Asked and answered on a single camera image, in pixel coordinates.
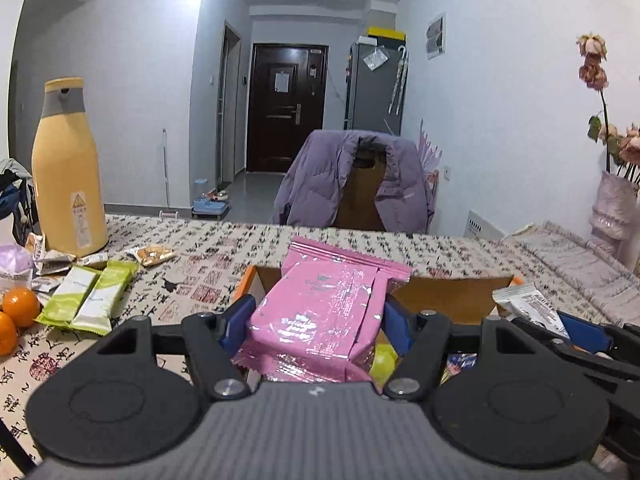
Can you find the red cardboard box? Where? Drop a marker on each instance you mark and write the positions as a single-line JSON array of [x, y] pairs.
[[450, 295]]

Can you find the white folded umbrella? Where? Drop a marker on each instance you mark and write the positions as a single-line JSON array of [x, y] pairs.
[[398, 80]]

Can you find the yellow thermos bottle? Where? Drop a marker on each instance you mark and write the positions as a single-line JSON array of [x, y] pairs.
[[67, 185]]

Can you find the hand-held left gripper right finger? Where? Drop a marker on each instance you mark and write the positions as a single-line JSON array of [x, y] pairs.
[[397, 327]]

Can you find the blue pet bowls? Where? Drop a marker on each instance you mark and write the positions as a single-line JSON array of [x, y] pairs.
[[210, 205]]

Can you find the white wall panel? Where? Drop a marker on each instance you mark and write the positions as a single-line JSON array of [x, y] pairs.
[[436, 35]]

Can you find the quilted pale purple cloth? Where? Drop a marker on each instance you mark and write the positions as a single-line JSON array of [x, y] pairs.
[[575, 265]]

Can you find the black metal rod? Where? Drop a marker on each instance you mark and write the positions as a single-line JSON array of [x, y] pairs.
[[12, 445]]

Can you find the pink snack packet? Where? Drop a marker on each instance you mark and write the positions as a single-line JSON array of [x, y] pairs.
[[320, 310]]

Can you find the yellow box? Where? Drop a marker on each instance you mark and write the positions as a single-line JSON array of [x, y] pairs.
[[386, 34]]

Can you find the dried pink roses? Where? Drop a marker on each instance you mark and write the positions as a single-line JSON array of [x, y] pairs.
[[594, 72]]

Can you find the white wall heater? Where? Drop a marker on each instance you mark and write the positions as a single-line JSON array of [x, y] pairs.
[[482, 225]]

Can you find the pink ceramic vase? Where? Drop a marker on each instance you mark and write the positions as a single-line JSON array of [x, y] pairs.
[[612, 205]]

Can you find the small beige snack packet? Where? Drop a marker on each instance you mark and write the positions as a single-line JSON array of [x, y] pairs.
[[92, 260]]

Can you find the dark brown entrance door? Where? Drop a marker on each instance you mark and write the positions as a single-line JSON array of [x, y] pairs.
[[270, 125]]

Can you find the crumpled silver snack wrapper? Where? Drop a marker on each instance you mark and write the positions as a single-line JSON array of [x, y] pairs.
[[52, 262]]

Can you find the orange white snack packet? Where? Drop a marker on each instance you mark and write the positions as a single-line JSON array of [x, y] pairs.
[[35, 246]]

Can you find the brown wooden chair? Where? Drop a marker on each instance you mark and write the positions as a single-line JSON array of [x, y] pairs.
[[360, 202]]

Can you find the grey refrigerator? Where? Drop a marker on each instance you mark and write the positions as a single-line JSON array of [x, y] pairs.
[[370, 95]]

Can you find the clear cracker snack packet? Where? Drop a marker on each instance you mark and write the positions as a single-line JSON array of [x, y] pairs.
[[150, 255]]

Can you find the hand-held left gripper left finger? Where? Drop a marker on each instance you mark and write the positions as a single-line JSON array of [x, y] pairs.
[[236, 327]]

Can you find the clear bag on refrigerator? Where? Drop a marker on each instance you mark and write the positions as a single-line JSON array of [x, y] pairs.
[[375, 58]]

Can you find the pale purple plastic bag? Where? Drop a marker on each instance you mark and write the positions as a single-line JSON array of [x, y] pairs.
[[15, 265]]

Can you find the tangerine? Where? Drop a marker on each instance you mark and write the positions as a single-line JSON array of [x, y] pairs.
[[21, 307], [6, 334]]

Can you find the grey interior door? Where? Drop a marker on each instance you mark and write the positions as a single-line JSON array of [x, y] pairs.
[[230, 110]]

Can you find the pink drying rack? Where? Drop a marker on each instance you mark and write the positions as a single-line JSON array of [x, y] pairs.
[[430, 160]]

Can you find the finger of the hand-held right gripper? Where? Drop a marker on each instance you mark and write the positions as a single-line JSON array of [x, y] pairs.
[[590, 360], [585, 332]]

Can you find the dark grey bag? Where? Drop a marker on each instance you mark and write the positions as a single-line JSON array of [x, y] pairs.
[[12, 200]]

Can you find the purple padded jacket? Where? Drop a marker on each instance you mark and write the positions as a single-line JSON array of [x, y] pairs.
[[312, 185]]

